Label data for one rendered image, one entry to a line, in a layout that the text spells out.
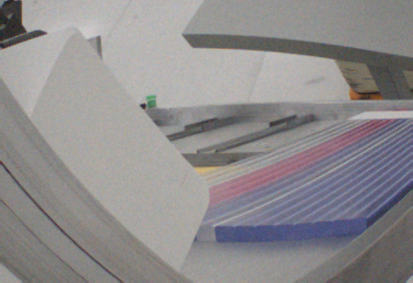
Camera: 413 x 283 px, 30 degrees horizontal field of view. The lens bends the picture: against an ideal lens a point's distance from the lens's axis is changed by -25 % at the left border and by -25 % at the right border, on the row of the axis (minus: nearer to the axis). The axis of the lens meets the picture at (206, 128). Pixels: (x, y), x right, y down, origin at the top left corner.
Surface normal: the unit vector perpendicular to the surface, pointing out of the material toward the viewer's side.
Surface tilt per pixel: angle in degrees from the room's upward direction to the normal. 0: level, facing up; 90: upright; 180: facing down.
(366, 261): 90
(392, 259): 90
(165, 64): 0
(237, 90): 0
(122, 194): 90
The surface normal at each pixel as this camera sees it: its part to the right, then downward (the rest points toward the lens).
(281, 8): -0.49, -0.59
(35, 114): 0.80, -0.03
